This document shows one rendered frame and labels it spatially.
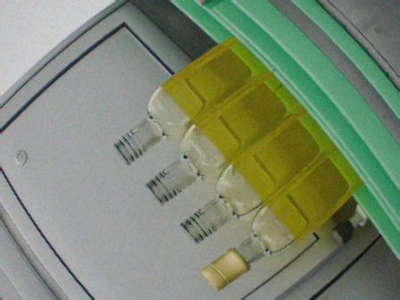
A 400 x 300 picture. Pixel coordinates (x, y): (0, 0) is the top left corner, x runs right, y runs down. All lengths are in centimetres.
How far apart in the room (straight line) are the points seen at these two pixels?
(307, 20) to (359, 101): 11
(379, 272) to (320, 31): 38
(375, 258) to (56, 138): 47
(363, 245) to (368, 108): 30
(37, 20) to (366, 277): 64
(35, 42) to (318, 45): 51
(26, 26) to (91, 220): 34
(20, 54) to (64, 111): 14
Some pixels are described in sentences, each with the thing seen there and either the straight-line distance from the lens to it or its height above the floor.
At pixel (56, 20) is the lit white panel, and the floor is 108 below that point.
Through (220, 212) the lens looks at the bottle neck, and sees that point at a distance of 105.
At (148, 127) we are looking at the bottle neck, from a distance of 109.
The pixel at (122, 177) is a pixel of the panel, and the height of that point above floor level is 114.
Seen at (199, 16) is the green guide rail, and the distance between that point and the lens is 120.
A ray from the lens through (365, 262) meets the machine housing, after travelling 121.
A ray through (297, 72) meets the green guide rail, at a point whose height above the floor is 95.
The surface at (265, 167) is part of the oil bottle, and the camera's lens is 104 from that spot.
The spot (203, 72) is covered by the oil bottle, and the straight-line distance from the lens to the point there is 109.
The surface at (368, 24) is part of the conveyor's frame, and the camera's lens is 99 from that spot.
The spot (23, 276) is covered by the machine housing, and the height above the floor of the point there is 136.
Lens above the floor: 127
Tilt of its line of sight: 10 degrees down
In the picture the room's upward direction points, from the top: 128 degrees counter-clockwise
